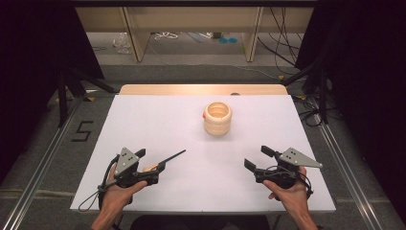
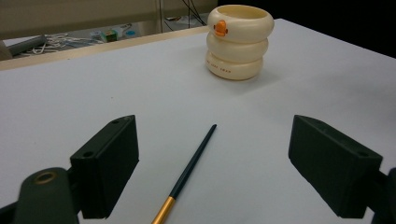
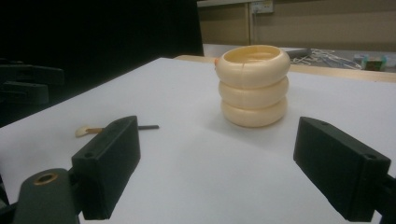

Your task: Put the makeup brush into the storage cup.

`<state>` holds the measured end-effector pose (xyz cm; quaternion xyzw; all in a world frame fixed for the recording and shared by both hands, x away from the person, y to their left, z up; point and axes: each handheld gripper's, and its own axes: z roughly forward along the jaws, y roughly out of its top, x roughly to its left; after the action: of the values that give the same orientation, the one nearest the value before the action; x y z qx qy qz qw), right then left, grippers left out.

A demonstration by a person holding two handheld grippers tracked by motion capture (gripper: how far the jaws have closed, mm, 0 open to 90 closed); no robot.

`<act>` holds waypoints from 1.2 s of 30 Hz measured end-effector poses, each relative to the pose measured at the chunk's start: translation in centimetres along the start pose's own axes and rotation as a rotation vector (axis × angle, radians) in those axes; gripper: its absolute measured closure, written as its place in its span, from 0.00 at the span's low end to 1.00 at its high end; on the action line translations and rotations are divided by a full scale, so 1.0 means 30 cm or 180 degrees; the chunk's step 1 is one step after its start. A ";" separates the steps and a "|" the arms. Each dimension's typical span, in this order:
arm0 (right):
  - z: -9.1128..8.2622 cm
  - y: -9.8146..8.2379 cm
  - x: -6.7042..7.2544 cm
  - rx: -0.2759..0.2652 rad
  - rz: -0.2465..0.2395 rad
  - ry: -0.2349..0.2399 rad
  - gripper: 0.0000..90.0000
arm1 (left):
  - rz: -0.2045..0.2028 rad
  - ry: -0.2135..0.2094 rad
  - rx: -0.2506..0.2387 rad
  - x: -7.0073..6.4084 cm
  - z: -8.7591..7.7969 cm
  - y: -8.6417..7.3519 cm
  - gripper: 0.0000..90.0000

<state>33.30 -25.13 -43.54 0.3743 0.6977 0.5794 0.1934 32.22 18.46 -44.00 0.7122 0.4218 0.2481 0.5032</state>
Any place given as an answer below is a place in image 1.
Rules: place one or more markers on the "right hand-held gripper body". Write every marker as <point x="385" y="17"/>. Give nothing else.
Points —
<point x="292" y="157"/>

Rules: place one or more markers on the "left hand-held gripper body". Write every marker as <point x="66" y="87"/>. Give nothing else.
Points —
<point x="127" y="161"/>

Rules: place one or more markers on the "ribbed wooden pen holder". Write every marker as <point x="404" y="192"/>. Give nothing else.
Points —
<point x="217" y="126"/>

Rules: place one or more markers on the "person's left hand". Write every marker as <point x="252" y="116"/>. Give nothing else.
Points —
<point x="116" y="196"/>

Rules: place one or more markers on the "person's right hand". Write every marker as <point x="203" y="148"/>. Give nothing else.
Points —
<point x="293" y="196"/>

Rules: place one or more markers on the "white board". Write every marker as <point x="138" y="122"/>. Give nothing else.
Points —
<point x="178" y="127"/>

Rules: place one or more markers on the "black metal stand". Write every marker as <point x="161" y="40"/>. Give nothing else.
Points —
<point x="323" y="96"/>
<point x="63" y="96"/>

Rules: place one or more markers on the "wooden table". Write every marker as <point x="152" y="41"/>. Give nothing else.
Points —
<point x="178" y="89"/>

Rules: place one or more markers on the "black curtain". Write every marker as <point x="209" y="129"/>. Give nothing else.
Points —
<point x="367" y="80"/>
<point x="28" y="64"/>

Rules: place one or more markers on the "clear plastic bag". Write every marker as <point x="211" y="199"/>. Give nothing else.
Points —
<point x="122" y="43"/>

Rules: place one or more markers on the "blue round items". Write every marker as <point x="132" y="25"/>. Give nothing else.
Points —
<point x="228" y="40"/>

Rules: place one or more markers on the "wooden shelf unit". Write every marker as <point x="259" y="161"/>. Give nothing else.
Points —
<point x="191" y="19"/>

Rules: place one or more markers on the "aluminium floor rail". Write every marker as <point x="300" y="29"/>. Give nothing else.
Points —
<point x="344" y="169"/>
<point x="41" y="166"/>

